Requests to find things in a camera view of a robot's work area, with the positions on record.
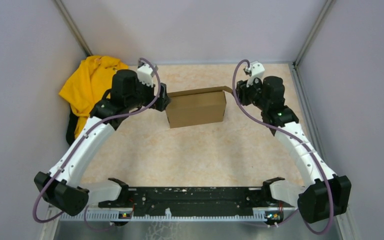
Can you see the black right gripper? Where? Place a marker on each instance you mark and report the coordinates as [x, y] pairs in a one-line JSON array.
[[242, 90]]

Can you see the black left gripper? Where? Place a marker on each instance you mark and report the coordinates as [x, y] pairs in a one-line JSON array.
[[164, 100]]

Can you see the brown cardboard box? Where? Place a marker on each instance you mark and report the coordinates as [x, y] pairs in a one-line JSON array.
[[197, 106]]

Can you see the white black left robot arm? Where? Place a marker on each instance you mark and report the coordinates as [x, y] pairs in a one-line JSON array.
[[131, 93]]

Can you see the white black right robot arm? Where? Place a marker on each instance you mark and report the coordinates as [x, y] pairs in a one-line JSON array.
[[301, 152]]

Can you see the yellow jacket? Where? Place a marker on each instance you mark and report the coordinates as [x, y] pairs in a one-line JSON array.
[[87, 85]]

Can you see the black cloth under jacket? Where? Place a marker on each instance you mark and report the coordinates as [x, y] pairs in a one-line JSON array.
[[71, 128]]

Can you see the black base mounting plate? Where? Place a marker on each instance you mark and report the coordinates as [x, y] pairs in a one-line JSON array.
[[193, 201]]

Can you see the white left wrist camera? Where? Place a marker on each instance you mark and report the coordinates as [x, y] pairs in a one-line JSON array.
[[145, 73]]

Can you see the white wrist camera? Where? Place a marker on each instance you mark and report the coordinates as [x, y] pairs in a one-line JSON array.
[[255, 70], [145, 73]]

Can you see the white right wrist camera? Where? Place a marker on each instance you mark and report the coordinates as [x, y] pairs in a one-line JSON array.
[[255, 70]]

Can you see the aluminium corner post left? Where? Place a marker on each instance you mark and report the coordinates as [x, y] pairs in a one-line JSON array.
[[72, 26]]

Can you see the aluminium front frame rail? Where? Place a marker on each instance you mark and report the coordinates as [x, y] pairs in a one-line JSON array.
[[269, 215]]

